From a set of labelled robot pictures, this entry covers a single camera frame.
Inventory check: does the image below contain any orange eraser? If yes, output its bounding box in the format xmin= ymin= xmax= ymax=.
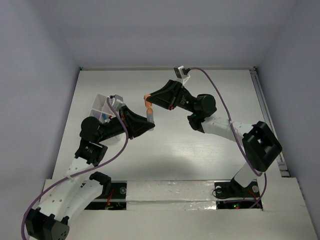
xmin=143 ymin=94 xmax=152 ymax=109

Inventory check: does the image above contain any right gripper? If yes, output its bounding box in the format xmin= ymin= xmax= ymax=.
xmin=144 ymin=80 xmax=197 ymax=114

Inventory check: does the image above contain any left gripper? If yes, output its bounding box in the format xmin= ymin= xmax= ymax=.
xmin=96 ymin=105 xmax=154 ymax=143

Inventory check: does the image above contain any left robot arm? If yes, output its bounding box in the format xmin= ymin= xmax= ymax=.
xmin=20 ymin=105 xmax=155 ymax=240

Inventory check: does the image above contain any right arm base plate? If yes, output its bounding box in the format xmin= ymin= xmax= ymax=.
xmin=212 ymin=180 xmax=263 ymax=210

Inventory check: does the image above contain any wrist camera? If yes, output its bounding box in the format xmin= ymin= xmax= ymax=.
xmin=108 ymin=94 xmax=125 ymax=111
xmin=173 ymin=65 xmax=191 ymax=85

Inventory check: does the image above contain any grey pencil shaped case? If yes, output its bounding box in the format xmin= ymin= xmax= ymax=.
xmin=146 ymin=108 xmax=155 ymax=124

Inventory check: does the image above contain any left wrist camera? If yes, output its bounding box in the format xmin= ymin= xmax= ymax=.
xmin=108 ymin=94 xmax=125 ymax=111

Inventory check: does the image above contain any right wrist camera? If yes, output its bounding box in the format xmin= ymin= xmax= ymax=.
xmin=173 ymin=65 xmax=191 ymax=85

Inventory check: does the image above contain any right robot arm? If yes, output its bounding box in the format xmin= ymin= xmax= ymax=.
xmin=144 ymin=80 xmax=283 ymax=196

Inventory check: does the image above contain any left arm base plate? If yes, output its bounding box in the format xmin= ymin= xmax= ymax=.
xmin=85 ymin=181 xmax=127 ymax=211

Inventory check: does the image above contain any aluminium rail right side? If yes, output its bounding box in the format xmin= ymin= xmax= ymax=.
xmin=249 ymin=67 xmax=291 ymax=178

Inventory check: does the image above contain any white divided organizer tray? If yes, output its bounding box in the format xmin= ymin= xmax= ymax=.
xmin=88 ymin=94 xmax=116 ymax=124

